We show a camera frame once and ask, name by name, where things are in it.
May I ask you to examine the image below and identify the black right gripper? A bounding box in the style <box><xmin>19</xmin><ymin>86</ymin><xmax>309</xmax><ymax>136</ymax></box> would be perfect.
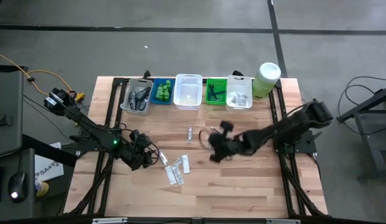
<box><xmin>209</xmin><ymin>132</ymin><xmax>243</xmax><ymax>163</ymax></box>

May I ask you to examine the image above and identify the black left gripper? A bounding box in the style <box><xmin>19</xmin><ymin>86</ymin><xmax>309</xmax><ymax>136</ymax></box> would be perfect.
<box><xmin>119</xmin><ymin>141</ymin><xmax>159</xmax><ymax>171</ymax></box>

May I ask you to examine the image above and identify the grey tapered plastic case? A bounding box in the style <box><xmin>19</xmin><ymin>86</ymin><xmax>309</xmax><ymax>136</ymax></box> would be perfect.
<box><xmin>137</xmin><ymin>96</ymin><xmax>149</xmax><ymax>111</ymax></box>
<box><xmin>135</xmin><ymin>86</ymin><xmax>152</xmax><ymax>102</ymax></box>
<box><xmin>127</xmin><ymin>90</ymin><xmax>137</xmax><ymax>110</ymax></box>

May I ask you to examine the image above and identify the blue plastic bin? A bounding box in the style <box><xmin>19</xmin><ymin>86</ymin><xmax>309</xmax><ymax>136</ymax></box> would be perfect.
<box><xmin>150</xmin><ymin>78</ymin><xmax>176</xmax><ymax>106</ymax></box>

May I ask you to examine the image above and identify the green perforated plastic basket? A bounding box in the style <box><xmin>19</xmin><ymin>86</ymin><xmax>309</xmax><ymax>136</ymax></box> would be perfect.
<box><xmin>205</xmin><ymin>77</ymin><xmax>228</xmax><ymax>106</ymax></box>

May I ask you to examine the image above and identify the white perforated plastic basket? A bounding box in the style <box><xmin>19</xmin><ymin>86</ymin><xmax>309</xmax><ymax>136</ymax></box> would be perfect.
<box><xmin>173</xmin><ymin>73</ymin><xmax>203</xmax><ymax>111</ymax></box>

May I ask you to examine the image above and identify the disinfecting wipes canister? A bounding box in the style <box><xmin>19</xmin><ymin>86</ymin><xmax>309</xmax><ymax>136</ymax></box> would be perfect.
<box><xmin>252</xmin><ymin>62</ymin><xmax>282</xmax><ymax>100</ymax></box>

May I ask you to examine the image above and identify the white cardboard box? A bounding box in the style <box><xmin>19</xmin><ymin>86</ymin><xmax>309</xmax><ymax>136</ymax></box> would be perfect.
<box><xmin>34</xmin><ymin>142</ymin><xmax>65</xmax><ymax>182</ymax></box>

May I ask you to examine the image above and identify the yellow capped container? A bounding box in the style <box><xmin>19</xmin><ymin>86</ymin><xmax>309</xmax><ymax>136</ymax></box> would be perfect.
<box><xmin>35</xmin><ymin>181</ymin><xmax>50</xmax><ymax>197</ymax></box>

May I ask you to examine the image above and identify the dark grey side desk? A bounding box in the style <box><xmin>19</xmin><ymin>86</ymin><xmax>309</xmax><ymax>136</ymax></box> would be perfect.
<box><xmin>0</xmin><ymin>148</ymin><xmax>36</xmax><ymax>220</ymax></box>

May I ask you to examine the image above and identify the black computer mouse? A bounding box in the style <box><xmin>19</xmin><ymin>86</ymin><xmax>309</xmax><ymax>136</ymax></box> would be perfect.
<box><xmin>7</xmin><ymin>172</ymin><xmax>29</xmax><ymax>203</ymax></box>

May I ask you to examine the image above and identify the dark grey computer case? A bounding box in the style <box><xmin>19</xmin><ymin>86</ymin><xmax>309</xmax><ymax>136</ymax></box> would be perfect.
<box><xmin>0</xmin><ymin>65</ymin><xmax>28</xmax><ymax>159</ymax></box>

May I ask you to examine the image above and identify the black metal stand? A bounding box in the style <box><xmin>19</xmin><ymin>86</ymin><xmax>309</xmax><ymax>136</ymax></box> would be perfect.
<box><xmin>336</xmin><ymin>85</ymin><xmax>386</xmax><ymax>181</ymax></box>

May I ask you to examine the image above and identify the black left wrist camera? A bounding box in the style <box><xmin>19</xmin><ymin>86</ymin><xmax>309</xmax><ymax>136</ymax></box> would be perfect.
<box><xmin>135</xmin><ymin>132</ymin><xmax>154</xmax><ymax>147</ymax></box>

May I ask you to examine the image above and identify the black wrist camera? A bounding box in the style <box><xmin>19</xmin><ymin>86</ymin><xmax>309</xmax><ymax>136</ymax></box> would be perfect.
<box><xmin>135</xmin><ymin>132</ymin><xmax>154</xmax><ymax>147</ymax></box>
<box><xmin>219</xmin><ymin>120</ymin><xmax>234</xmax><ymax>133</ymax></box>

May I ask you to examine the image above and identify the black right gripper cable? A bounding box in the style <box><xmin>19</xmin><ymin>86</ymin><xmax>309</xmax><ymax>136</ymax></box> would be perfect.
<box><xmin>198</xmin><ymin>128</ymin><xmax>212</xmax><ymax>151</ymax></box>

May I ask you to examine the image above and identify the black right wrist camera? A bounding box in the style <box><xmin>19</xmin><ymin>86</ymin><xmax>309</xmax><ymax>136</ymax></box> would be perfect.
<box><xmin>219</xmin><ymin>120</ymin><xmax>234</xmax><ymax>133</ymax></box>

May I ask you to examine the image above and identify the grey plastic handled bin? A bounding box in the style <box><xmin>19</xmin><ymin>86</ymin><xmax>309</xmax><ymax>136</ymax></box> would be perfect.
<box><xmin>119</xmin><ymin>77</ymin><xmax>154</xmax><ymax>116</ymax></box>

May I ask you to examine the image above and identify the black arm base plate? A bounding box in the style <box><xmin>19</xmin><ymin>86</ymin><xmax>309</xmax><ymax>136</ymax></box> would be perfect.
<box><xmin>272</xmin><ymin>129</ymin><xmax>318</xmax><ymax>156</ymax></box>
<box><xmin>69</xmin><ymin>134</ymin><xmax>102</xmax><ymax>154</ymax></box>

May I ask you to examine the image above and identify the black metal table frame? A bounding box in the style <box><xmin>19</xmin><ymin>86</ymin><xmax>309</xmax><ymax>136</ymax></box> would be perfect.
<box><xmin>63</xmin><ymin>70</ymin><xmax>329</xmax><ymax>218</ymax></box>

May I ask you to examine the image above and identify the silver metal bracket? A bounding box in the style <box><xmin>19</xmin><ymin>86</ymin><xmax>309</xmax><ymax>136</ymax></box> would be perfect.
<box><xmin>265</xmin><ymin>218</ymin><xmax>301</xmax><ymax>224</ymax></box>
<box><xmin>92</xmin><ymin>217</ymin><xmax>128</xmax><ymax>224</ymax></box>

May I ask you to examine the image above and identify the white plastic handled bin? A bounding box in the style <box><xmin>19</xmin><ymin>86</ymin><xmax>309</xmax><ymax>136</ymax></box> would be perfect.
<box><xmin>225</xmin><ymin>75</ymin><xmax>254</xmax><ymax>112</ymax></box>

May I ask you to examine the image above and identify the yellow extension cable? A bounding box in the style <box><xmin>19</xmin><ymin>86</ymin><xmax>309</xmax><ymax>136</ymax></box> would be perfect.
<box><xmin>0</xmin><ymin>50</ymin><xmax>85</xmax><ymax>101</ymax></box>

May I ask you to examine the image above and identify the black floor cable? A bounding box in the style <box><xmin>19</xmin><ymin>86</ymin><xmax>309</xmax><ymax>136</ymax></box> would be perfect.
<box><xmin>331</xmin><ymin>75</ymin><xmax>386</xmax><ymax>153</ymax></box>

